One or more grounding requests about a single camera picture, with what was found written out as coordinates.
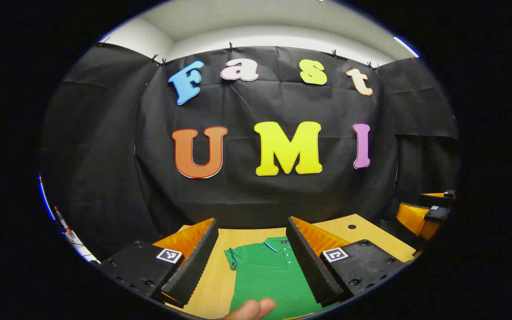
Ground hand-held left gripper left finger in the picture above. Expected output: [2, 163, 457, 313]
[97, 217, 220, 308]

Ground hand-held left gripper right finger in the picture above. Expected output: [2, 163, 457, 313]
[285, 216, 406, 308]

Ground green T-shirt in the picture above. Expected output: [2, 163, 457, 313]
[224, 237, 341, 320]

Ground white side desk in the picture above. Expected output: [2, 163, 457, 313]
[64, 230, 101, 264]

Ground red capped bottle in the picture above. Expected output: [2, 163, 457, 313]
[54, 206, 73, 236]

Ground white ceiling light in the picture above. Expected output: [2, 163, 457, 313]
[393, 36, 420, 59]

